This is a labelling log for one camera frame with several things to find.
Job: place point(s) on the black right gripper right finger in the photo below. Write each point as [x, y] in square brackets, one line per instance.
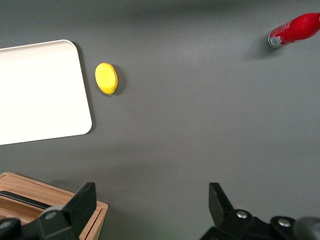
[225, 215]

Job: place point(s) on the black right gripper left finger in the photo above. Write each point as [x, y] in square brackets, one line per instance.
[75, 212]

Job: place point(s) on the wooden drawer cabinet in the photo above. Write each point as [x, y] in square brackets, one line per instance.
[99, 217]

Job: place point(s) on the cream rectangular tray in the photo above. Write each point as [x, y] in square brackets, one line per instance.
[37, 95]

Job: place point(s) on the yellow lemon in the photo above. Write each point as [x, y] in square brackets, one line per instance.
[106, 78]

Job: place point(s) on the red bottle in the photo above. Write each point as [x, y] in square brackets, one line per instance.
[297, 28]

